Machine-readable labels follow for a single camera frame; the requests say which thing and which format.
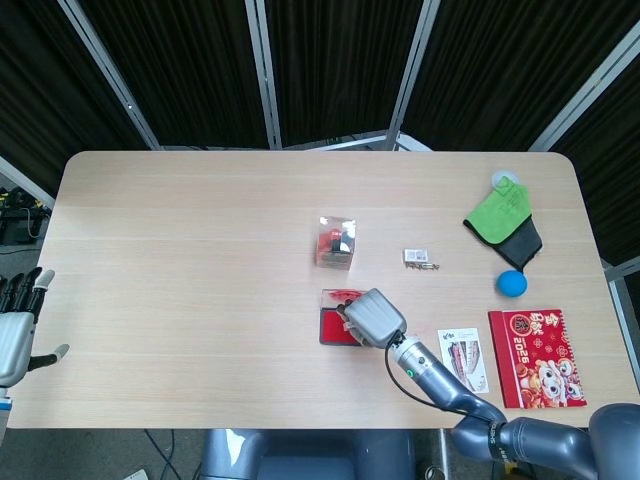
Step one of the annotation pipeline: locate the clear plastic box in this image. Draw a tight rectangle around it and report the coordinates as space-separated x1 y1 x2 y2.
314 215 359 271

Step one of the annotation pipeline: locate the grey metal partition frame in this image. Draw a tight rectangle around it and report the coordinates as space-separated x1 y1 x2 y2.
602 257 640 361
0 154 57 209
527 19 640 152
57 0 162 150
384 0 444 151
243 0 282 149

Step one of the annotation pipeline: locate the white picture postcard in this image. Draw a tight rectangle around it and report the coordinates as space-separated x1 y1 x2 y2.
437 327 490 396

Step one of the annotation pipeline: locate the metal table leg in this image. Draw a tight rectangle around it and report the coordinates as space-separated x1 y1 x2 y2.
435 429 452 474

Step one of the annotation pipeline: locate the clear round plastic lid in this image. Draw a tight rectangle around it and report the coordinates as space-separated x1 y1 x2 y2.
489 169 520 192

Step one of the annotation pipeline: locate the black curtain panel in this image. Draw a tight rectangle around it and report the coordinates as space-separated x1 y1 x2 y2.
77 0 272 149
402 0 640 152
263 0 427 147
549 47 640 267
0 0 154 187

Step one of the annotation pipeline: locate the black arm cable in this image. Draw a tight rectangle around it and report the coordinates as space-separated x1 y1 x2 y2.
383 339 464 414

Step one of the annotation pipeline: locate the floor cable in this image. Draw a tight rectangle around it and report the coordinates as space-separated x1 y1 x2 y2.
143 428 177 480

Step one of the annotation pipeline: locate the blue ball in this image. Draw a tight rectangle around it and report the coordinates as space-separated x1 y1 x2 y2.
496 269 528 297

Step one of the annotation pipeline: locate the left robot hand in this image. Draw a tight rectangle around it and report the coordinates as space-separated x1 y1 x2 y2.
0 267 70 389

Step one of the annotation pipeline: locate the green microfiber cloth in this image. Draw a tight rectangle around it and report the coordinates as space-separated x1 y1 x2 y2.
463 178 532 246

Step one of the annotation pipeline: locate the red ink pad case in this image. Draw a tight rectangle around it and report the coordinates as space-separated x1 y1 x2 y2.
318 288 372 347

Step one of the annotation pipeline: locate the blue grey robot torso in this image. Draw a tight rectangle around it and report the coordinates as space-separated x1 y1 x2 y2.
199 428 416 480

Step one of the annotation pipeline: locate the black floor equipment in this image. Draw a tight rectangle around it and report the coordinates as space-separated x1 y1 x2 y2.
0 185 52 246

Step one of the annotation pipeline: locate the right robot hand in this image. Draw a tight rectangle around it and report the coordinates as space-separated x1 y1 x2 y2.
335 288 407 349

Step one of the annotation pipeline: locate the red 2026 calendar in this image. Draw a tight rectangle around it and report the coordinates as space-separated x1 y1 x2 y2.
487 308 588 410

